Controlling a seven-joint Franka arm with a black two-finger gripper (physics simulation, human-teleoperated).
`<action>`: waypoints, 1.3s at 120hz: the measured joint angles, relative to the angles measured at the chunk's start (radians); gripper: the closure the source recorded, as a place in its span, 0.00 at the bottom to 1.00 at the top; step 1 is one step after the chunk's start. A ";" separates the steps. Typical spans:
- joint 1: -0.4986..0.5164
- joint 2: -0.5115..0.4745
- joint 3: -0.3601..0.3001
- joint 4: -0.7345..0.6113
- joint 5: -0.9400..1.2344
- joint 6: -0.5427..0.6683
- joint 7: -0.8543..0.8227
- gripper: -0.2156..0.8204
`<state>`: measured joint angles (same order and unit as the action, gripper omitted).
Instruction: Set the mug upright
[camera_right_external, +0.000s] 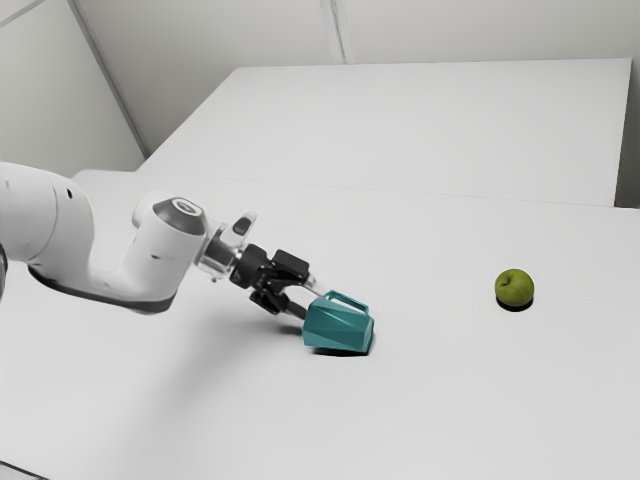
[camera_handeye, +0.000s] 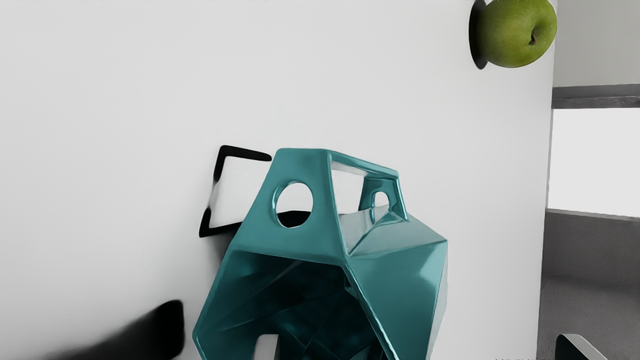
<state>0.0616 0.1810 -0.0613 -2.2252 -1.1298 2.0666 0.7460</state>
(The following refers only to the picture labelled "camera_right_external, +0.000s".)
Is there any green apple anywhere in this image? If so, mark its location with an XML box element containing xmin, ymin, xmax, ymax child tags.
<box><xmin>494</xmin><ymin>268</ymin><xmax>536</xmax><ymax>307</ymax></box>

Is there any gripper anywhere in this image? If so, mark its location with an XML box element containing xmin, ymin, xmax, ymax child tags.
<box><xmin>230</xmin><ymin>243</ymin><xmax>327</xmax><ymax>321</ymax></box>

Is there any teal faceted mug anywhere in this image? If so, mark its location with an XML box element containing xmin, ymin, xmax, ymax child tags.
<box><xmin>302</xmin><ymin>290</ymin><xmax>377</xmax><ymax>357</ymax></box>

